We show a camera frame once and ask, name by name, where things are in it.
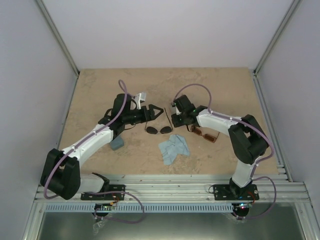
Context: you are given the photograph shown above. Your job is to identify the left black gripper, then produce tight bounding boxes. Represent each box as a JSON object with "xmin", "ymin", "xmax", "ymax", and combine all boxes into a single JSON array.
[{"xmin": 123, "ymin": 105, "xmax": 164, "ymax": 125}]

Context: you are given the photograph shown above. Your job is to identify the light blue cleaning cloth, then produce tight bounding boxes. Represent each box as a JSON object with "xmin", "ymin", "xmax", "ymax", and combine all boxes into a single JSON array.
[{"xmin": 158, "ymin": 134, "xmax": 190, "ymax": 166}]

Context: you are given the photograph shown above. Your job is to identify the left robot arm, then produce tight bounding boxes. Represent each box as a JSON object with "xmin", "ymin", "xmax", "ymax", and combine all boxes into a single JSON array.
[{"xmin": 40, "ymin": 93, "xmax": 164, "ymax": 200}]

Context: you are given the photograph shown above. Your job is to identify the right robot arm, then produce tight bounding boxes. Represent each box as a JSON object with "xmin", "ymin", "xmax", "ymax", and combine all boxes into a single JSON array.
[{"xmin": 171, "ymin": 94, "xmax": 270, "ymax": 200}]

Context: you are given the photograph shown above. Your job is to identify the black round sunglasses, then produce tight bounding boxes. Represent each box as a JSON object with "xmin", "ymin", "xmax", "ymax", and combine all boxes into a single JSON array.
[{"xmin": 144, "ymin": 107, "xmax": 174, "ymax": 135}]

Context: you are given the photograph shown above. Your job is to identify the brown rectangular sunglasses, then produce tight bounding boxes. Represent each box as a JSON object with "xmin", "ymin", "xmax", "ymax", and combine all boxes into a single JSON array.
[{"xmin": 190, "ymin": 125, "xmax": 220, "ymax": 143}]

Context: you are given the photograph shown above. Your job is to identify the blue-grey glasses case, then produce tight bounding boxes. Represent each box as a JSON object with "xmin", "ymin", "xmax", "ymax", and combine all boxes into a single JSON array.
[{"xmin": 109, "ymin": 135, "xmax": 125, "ymax": 151}]

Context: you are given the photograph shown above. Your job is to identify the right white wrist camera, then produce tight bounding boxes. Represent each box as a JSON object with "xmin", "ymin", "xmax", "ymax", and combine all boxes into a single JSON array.
[{"xmin": 170, "ymin": 101, "xmax": 182, "ymax": 116}]

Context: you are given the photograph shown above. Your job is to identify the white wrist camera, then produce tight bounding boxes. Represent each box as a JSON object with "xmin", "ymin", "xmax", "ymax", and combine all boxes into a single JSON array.
[
  {"xmin": 133, "ymin": 92, "xmax": 147, "ymax": 104},
  {"xmin": 170, "ymin": 101, "xmax": 182, "ymax": 116}
]

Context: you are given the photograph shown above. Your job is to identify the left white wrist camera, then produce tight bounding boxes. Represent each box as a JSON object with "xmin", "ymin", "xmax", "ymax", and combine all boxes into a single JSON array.
[{"xmin": 133, "ymin": 92, "xmax": 147, "ymax": 104}]

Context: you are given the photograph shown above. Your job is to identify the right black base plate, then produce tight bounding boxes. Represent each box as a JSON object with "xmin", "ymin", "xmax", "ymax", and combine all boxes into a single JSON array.
[{"xmin": 212, "ymin": 184, "xmax": 260, "ymax": 201}]

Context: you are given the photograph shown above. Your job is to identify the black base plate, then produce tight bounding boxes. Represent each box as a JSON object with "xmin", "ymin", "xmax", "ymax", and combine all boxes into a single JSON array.
[
  {"xmin": 80, "ymin": 184, "xmax": 126, "ymax": 202},
  {"xmin": 212, "ymin": 184, "xmax": 260, "ymax": 201}
]

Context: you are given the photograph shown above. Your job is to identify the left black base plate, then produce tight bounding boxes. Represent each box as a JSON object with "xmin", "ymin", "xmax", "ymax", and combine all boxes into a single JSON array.
[{"xmin": 80, "ymin": 184, "xmax": 126, "ymax": 202}]

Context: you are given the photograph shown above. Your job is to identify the aluminium rail frame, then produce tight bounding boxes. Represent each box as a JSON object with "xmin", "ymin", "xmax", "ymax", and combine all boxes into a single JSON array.
[{"xmin": 31, "ymin": 68, "xmax": 320, "ymax": 240}]

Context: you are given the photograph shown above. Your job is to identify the left corner aluminium post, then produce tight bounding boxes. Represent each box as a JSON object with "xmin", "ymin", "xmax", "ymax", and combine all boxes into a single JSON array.
[{"xmin": 35, "ymin": 0, "xmax": 80, "ymax": 78}]

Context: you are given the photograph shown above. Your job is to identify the corner aluminium post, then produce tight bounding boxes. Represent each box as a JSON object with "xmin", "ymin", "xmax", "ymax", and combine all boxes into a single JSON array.
[
  {"xmin": 35, "ymin": 0, "xmax": 80, "ymax": 78},
  {"xmin": 252, "ymin": 0, "xmax": 302, "ymax": 76}
]

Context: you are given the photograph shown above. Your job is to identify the right corner aluminium post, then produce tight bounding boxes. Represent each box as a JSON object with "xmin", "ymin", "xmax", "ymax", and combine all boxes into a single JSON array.
[{"xmin": 252, "ymin": 0, "xmax": 302, "ymax": 76}]

